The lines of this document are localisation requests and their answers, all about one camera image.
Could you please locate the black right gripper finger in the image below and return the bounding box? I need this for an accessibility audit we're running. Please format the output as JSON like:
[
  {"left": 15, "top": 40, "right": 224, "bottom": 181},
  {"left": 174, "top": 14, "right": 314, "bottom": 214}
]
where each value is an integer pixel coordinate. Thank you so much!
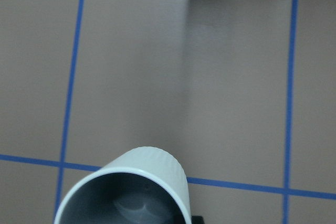
[{"left": 192, "top": 216, "right": 204, "bottom": 224}]

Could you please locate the white ribbed mug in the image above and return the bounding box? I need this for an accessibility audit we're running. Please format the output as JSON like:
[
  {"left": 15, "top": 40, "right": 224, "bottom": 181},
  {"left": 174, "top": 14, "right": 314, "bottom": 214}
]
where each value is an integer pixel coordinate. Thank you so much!
[{"left": 54, "top": 146, "right": 192, "bottom": 223}]

